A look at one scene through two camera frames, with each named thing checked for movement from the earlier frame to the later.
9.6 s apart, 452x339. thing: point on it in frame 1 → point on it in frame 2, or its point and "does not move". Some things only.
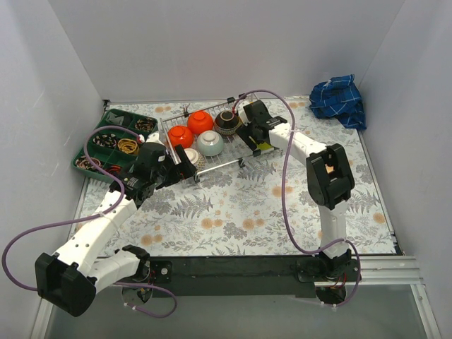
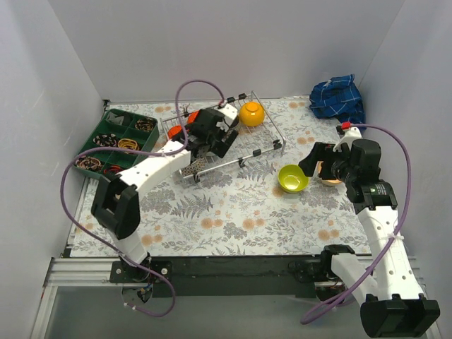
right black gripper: (253, 131) → (327, 157)
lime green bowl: (264, 145) → (292, 179)
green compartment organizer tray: (114, 146) does not move
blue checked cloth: (338, 97) does not move
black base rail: (234, 276) does not move
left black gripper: (176, 169) → (219, 142)
